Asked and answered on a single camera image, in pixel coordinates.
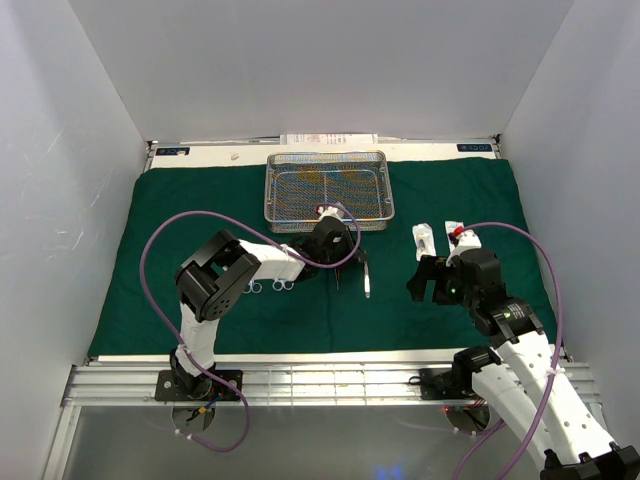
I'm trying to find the silver scalpel handle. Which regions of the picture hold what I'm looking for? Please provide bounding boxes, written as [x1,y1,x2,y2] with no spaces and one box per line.
[363,261,371,299]

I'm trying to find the silver surgical scissors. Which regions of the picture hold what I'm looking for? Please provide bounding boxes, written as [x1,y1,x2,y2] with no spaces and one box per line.
[243,281,262,295]
[272,279,295,292]

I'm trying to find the clear pouch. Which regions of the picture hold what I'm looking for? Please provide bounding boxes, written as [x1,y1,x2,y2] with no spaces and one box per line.
[444,220,464,249]
[412,223,437,261]

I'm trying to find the metal wire mesh tray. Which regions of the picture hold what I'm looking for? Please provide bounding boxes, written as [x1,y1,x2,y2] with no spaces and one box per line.
[264,150,395,233]

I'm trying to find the dark green surgical drape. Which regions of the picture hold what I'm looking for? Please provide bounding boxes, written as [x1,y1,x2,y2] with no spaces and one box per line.
[88,158,556,357]

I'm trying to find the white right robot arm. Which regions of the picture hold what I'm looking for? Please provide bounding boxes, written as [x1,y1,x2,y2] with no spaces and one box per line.
[406,221,639,479]

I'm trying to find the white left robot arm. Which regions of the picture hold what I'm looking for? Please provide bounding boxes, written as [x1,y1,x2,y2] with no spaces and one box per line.
[170,205,368,400]

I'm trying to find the white paper sheet at back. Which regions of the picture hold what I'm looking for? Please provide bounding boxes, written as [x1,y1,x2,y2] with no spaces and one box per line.
[280,133,378,145]

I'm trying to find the blue label right corner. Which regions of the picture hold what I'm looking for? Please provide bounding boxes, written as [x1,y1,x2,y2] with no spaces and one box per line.
[456,143,493,153]

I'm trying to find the blue label corner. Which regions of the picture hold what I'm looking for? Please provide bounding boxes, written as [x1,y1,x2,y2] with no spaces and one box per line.
[155,147,190,156]
[456,143,493,153]

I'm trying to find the blue label left corner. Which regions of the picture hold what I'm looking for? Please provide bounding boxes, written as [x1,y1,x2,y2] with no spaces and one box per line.
[155,147,190,156]

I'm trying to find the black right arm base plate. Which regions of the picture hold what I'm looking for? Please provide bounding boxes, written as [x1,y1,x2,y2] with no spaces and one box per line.
[408,368,472,400]

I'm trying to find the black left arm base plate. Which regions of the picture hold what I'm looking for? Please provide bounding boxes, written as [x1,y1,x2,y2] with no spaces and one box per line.
[154,370,240,403]

